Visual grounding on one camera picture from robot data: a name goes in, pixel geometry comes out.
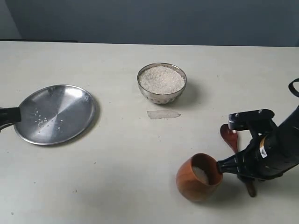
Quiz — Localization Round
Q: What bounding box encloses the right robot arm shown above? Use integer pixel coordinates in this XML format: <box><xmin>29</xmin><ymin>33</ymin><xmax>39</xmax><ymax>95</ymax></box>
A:
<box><xmin>217</xmin><ymin>109</ymin><xmax>299</xmax><ymax>181</ymax></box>

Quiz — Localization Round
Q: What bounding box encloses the clear tape piece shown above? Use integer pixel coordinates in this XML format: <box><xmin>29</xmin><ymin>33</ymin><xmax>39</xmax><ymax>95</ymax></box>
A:
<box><xmin>147</xmin><ymin>110</ymin><xmax>181</xmax><ymax>119</ymax></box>

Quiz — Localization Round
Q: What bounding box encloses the round steel plate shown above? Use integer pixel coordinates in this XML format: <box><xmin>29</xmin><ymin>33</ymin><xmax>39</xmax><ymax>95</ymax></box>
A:
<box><xmin>14</xmin><ymin>84</ymin><xmax>98</xmax><ymax>146</ymax></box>

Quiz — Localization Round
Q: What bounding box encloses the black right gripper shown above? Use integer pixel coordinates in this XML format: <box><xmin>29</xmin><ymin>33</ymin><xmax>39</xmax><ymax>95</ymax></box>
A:
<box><xmin>216</xmin><ymin>134</ymin><xmax>285</xmax><ymax>187</ymax></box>

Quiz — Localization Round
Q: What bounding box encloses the steel bowl of rice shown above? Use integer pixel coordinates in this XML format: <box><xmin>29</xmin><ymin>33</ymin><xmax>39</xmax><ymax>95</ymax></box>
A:
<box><xmin>137</xmin><ymin>63</ymin><xmax>187</xmax><ymax>104</ymax></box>

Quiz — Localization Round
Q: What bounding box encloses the brown wooden cup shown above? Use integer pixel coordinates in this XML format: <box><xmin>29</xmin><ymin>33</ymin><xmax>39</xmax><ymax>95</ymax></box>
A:
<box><xmin>176</xmin><ymin>153</ymin><xmax>223</xmax><ymax>202</ymax></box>

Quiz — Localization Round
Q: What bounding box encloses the dark red wooden spoon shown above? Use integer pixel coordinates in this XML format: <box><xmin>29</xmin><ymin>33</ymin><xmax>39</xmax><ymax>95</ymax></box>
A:
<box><xmin>220</xmin><ymin>124</ymin><xmax>257</xmax><ymax>197</ymax></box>

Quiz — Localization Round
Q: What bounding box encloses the black cable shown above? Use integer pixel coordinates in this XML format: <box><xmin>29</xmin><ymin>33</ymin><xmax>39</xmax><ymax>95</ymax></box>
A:
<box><xmin>288</xmin><ymin>78</ymin><xmax>299</xmax><ymax>98</ymax></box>

